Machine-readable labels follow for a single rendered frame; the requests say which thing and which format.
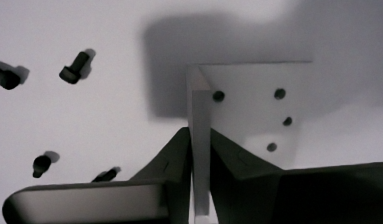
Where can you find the black screw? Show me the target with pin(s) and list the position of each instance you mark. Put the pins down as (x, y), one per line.
(107, 177)
(71, 75)
(8, 79)
(41, 164)

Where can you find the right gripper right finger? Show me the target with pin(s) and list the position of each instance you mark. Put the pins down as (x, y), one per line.
(245, 190)

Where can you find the grey metal bracket with holes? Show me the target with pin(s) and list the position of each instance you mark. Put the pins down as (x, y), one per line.
(247, 113)

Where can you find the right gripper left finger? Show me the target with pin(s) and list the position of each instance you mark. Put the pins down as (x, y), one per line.
(133, 201)

